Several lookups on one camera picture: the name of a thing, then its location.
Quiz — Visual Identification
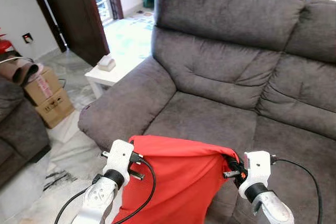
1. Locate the red fire extinguisher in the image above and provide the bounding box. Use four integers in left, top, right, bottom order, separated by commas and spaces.
0, 29, 14, 54

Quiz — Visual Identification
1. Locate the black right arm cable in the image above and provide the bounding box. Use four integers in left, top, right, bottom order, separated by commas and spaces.
270, 157, 322, 224

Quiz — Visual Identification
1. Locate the cardboard box with black marks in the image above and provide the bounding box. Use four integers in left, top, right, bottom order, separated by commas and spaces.
34, 88, 75, 129

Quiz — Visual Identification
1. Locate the brown rolled mat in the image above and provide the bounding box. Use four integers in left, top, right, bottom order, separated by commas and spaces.
0, 56, 45, 86

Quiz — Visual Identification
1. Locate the dark brown wooden door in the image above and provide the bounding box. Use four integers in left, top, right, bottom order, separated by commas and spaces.
34, 0, 110, 67

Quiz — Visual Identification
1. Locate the red pillow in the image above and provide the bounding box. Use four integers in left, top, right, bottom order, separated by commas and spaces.
113, 135, 240, 224

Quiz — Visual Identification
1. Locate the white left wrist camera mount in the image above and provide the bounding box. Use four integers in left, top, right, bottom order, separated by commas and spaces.
105, 140, 135, 175

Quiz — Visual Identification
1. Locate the white cable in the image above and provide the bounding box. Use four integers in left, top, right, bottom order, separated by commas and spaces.
0, 56, 26, 65

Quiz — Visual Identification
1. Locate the white side table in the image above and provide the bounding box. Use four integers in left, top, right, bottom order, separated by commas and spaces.
85, 59, 140, 99

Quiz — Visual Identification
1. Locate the dark grey fabric sofa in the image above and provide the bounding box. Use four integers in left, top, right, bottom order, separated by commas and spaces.
79, 0, 336, 224
0, 77, 51, 188

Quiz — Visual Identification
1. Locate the beige tissue box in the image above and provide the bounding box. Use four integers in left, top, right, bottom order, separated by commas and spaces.
97, 55, 116, 72

